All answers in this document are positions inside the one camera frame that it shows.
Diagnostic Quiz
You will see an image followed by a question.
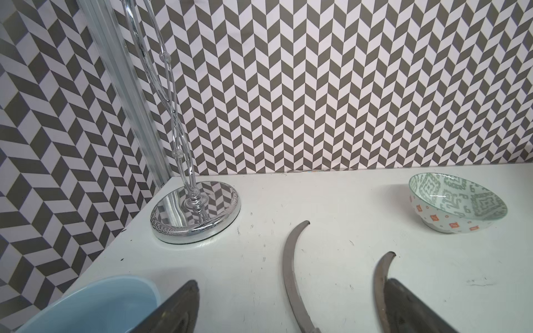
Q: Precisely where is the light blue plastic cup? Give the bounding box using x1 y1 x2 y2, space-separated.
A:
17 276 161 332

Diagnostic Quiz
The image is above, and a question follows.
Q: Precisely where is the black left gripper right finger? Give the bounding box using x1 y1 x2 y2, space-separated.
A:
384 278 457 333

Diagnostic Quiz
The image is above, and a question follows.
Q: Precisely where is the green patterned ceramic bowl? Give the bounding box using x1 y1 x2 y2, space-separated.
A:
408 173 508 234

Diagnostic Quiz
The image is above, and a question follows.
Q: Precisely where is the chrome mug tree stand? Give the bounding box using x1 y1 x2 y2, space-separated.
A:
122 1 241 245

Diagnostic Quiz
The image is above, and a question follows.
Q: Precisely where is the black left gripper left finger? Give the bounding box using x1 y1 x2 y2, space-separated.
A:
131 280 200 333

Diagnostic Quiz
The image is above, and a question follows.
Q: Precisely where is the wooden handle sickle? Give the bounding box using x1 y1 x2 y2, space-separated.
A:
282 221 321 333
373 251 396 333

